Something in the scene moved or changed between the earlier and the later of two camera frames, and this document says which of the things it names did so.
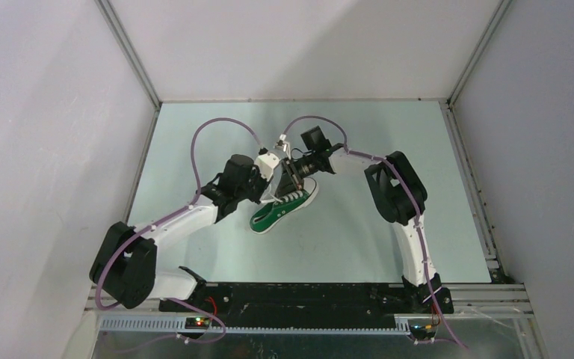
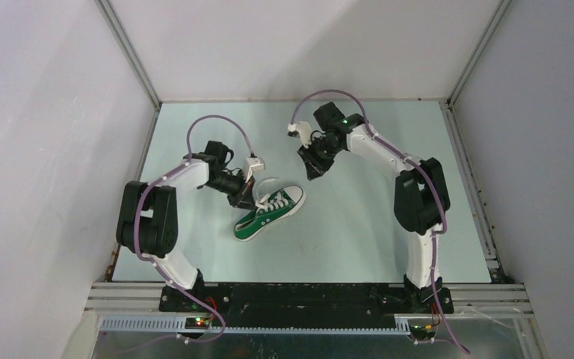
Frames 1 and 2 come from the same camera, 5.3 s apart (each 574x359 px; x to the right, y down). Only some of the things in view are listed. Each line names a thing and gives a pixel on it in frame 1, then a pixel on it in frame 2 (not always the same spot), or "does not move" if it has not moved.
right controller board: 418,331 does not move
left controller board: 197,323 does not move
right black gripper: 288,182 → 315,168
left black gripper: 263,183 → 246,200
